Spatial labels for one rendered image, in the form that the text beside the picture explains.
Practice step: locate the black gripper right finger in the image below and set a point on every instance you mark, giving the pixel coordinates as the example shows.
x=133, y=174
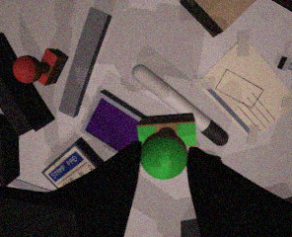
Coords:
x=227, y=204

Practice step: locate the grey metal bolt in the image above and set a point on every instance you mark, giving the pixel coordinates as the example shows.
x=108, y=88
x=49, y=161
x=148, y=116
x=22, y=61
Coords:
x=285, y=63

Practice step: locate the grey cylinder with black end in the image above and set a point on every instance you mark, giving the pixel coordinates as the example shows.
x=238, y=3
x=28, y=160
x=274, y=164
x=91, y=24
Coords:
x=175, y=100

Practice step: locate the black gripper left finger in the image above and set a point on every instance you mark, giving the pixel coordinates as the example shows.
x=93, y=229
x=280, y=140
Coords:
x=98, y=204

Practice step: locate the tan cardboard box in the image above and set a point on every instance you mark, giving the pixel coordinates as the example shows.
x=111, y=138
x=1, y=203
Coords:
x=216, y=15

